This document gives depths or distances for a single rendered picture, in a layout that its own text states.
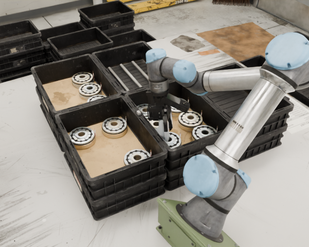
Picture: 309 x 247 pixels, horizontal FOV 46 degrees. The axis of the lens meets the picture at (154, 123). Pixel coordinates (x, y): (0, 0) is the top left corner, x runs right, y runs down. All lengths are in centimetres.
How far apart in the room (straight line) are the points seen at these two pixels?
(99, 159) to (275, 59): 74
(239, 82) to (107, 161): 56
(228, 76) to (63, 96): 82
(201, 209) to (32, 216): 63
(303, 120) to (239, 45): 222
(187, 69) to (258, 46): 286
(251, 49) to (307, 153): 238
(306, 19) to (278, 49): 349
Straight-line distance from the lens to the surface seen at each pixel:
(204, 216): 120
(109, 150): 145
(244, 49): 397
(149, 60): 132
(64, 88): 182
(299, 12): 461
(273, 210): 148
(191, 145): 133
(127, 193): 133
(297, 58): 105
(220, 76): 131
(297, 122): 191
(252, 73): 126
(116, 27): 317
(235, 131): 106
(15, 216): 148
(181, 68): 124
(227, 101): 173
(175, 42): 245
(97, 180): 122
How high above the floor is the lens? 183
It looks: 40 degrees down
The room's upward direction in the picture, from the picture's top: 1 degrees clockwise
